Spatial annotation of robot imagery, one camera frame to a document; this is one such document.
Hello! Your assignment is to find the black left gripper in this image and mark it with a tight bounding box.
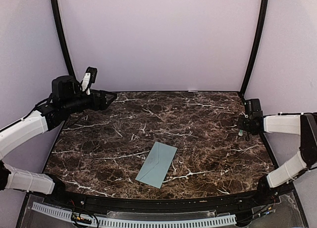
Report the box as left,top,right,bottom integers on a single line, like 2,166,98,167
62,88,117,115

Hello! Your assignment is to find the black frame post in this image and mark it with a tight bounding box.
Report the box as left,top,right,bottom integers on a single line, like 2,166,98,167
240,0,268,96
51,0,75,77

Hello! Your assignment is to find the left black frame post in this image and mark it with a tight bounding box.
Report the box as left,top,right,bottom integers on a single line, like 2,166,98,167
51,0,75,77

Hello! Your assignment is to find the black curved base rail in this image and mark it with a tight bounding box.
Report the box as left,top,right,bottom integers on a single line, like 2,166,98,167
44,191,280,214

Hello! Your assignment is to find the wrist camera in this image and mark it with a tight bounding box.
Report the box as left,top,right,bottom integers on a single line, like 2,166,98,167
80,67,98,95
244,98,263,119

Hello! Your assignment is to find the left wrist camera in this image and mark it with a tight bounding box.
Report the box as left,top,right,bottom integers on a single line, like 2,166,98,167
80,67,98,95

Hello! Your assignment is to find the white slotted cable duct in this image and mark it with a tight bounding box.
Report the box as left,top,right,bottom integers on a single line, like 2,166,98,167
31,202,237,228

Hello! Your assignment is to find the right black frame post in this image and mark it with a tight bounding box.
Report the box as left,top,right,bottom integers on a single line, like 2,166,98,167
240,0,268,96

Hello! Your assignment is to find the teal envelope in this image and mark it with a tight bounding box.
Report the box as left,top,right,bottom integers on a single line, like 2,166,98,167
135,141,177,189

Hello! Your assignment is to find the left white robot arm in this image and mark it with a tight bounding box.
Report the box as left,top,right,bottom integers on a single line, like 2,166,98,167
0,69,117,206

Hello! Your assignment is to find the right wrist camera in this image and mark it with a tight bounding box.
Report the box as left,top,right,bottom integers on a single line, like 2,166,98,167
244,98,263,119

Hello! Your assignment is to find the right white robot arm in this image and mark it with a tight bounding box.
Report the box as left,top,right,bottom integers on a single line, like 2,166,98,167
237,113,317,205

